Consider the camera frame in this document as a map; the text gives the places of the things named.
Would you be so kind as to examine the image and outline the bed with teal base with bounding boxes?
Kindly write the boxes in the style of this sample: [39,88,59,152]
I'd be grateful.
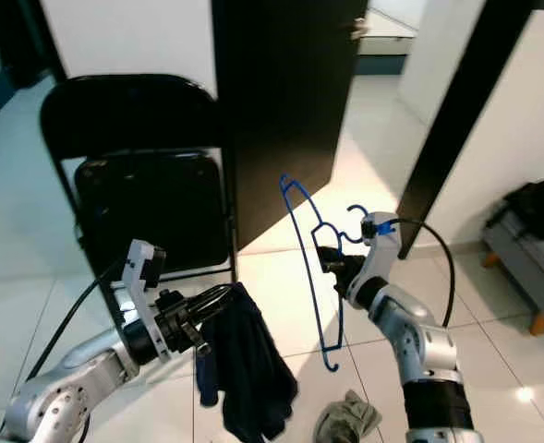
[355,9,418,75]

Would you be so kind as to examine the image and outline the black backpack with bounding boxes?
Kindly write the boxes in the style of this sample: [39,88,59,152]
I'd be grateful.
[484,180,544,243]

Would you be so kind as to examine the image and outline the dark wooden door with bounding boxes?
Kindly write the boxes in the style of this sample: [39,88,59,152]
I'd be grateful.
[210,0,369,252]

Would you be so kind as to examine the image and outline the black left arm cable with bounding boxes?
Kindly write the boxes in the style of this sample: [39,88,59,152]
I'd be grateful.
[27,258,129,443]

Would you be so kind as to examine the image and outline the blue plastic hanger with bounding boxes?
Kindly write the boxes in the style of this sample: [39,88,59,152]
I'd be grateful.
[278,174,369,372]

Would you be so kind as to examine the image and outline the navy garment with white print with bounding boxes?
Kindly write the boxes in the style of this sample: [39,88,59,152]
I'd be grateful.
[196,281,300,442]

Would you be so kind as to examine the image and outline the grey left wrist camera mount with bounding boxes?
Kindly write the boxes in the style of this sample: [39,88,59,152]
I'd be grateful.
[124,238,171,363]

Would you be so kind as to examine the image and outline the crumpled grey cloth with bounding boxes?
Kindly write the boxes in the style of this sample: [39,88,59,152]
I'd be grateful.
[313,389,383,443]

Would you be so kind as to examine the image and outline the black folding chair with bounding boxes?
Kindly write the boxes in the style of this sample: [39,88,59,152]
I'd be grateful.
[39,74,237,333]

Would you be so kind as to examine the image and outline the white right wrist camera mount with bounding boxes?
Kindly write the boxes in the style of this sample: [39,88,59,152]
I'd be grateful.
[345,210,397,305]

